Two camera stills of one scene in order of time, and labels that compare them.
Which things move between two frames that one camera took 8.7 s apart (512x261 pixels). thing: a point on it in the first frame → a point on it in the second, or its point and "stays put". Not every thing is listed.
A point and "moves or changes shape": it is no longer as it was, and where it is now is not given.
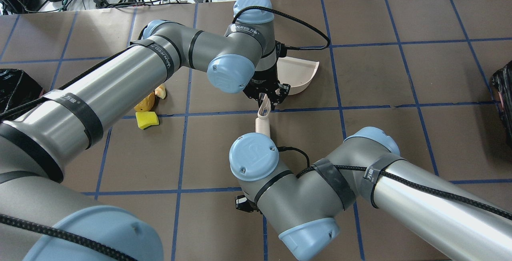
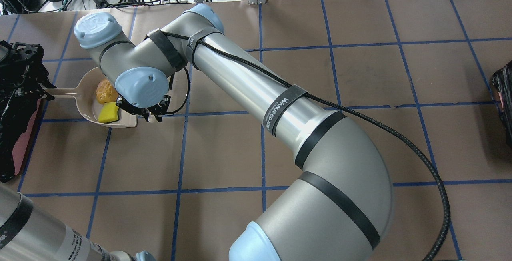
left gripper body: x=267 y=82 → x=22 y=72
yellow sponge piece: x=146 y=119 moves or changes shape
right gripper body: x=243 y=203 → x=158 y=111
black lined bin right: x=502 y=81 stays put
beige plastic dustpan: x=297 y=73 moves or changes shape
